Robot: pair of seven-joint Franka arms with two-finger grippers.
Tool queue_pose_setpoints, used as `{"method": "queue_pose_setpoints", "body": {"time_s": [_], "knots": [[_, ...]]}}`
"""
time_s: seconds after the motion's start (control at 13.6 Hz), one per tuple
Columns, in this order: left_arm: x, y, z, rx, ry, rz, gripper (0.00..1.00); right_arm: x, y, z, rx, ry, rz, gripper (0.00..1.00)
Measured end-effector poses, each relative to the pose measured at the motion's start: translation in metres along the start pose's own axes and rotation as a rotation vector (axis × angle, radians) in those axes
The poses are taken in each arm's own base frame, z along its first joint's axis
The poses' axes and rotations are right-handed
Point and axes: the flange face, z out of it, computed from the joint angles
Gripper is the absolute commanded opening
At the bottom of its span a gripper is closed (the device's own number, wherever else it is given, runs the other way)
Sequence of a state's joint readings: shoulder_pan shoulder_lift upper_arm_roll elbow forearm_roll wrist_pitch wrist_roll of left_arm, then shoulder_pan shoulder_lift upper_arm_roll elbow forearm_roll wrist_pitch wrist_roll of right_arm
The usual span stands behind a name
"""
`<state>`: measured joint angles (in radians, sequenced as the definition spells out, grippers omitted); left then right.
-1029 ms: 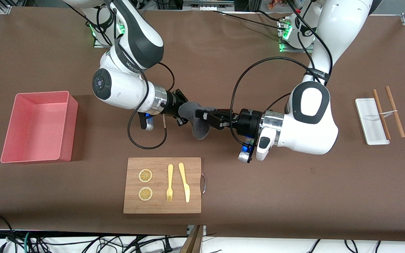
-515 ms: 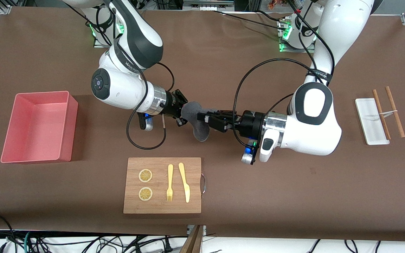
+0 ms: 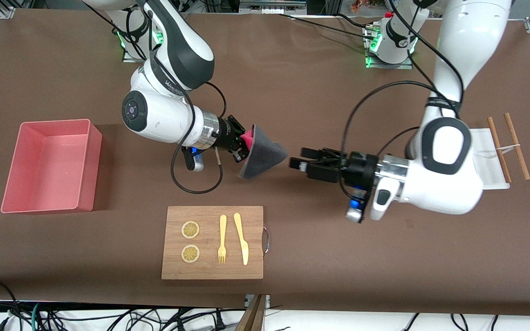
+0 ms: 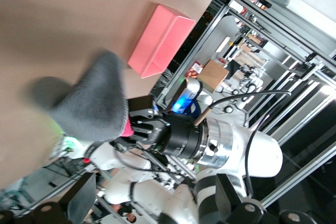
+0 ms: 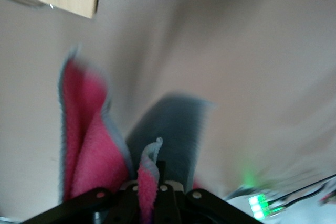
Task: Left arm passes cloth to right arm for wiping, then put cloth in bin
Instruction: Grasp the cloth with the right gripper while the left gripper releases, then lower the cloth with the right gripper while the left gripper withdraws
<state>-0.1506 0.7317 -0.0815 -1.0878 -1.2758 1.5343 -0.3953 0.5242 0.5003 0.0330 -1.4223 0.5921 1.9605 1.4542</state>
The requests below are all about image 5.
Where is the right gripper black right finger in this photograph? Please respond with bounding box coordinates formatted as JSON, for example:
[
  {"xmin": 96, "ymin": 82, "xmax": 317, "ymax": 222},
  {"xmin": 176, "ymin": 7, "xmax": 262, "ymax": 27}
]
[{"xmin": 153, "ymin": 160, "xmax": 263, "ymax": 224}]

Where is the black cable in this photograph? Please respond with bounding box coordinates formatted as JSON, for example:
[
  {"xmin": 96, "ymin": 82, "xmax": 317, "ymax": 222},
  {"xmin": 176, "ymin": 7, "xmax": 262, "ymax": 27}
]
[{"xmin": 270, "ymin": 174, "xmax": 336, "ymax": 209}]

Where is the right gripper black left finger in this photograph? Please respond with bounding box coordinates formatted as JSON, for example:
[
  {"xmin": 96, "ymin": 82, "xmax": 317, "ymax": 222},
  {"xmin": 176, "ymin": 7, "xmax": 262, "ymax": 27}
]
[{"xmin": 26, "ymin": 182, "xmax": 140, "ymax": 224}]

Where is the brown table cover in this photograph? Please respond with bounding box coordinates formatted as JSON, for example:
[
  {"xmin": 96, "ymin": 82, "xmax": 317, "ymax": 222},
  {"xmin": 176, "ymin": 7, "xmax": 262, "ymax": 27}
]
[{"xmin": 0, "ymin": 0, "xmax": 336, "ymax": 224}]

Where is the pink and grey cloth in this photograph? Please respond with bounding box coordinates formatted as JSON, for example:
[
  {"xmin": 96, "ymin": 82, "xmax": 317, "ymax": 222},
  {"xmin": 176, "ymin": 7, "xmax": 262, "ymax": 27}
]
[{"xmin": 57, "ymin": 42, "xmax": 218, "ymax": 224}]

